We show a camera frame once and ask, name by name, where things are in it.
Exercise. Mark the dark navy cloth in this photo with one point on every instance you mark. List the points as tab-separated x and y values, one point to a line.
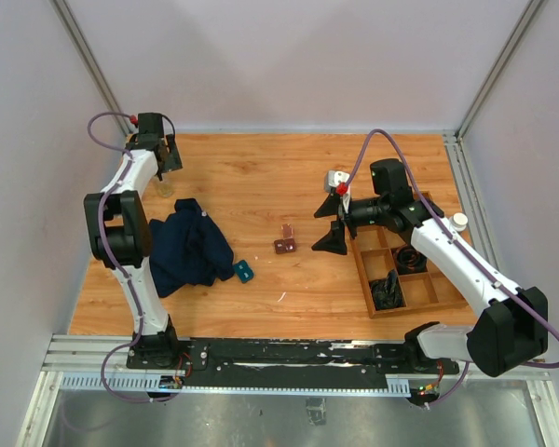
188	249

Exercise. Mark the red pill organizer box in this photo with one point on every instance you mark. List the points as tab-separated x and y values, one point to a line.
286	244

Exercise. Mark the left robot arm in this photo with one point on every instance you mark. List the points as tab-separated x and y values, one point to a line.
120	236

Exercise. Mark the white pill bottle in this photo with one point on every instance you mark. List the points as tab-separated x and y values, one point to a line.
459	222

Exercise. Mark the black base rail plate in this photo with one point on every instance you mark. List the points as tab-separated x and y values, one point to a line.
277	365

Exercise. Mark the wooden compartment tray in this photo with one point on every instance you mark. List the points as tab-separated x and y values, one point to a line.
396	279

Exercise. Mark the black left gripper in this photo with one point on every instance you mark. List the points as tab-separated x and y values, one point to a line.
173	162

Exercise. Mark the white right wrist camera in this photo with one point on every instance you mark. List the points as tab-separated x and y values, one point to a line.
338	189

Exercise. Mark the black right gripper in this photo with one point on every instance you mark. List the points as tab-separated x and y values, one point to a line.
334	239

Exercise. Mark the clear pill bottle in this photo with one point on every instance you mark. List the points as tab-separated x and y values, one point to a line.
163	185

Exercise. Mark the teal pill organizer box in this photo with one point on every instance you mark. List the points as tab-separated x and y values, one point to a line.
243	271

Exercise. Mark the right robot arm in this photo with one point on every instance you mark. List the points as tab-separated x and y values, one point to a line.
510	328

